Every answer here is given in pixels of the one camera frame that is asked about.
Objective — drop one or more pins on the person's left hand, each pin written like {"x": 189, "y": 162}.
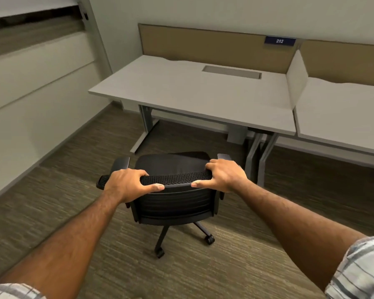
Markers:
{"x": 123, "y": 185}

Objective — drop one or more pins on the person's right hand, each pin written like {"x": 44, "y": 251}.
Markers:
{"x": 227, "y": 179}

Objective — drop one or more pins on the person's left thumb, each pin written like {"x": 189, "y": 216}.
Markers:
{"x": 152, "y": 187}

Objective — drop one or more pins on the person's right thumb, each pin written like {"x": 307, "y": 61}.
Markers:
{"x": 202, "y": 184}

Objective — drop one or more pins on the black mesh office chair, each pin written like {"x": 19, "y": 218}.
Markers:
{"x": 174, "y": 203}

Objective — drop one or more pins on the person's left forearm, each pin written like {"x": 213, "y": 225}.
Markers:
{"x": 68, "y": 245}

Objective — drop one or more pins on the person's right forearm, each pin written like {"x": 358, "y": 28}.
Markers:
{"x": 296, "y": 227}

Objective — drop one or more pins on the tan partition with sign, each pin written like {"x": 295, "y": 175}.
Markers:
{"x": 218, "y": 46}

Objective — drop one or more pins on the white desk divider panel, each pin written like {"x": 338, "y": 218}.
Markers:
{"x": 297, "y": 79}

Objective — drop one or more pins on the plain white desk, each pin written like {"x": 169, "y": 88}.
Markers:
{"x": 342, "y": 112}

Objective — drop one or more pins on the blue number sign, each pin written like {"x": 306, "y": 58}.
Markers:
{"x": 279, "y": 41}

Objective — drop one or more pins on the plaid shirt left sleeve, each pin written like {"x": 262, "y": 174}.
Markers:
{"x": 9, "y": 292}

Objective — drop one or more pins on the plaid shirt sleeve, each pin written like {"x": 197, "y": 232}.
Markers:
{"x": 9, "y": 292}
{"x": 360, "y": 270}

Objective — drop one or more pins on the plaid shirt right sleeve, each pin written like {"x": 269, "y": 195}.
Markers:
{"x": 360, "y": 270}

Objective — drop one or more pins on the plain tan partition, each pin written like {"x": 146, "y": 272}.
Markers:
{"x": 346, "y": 62}

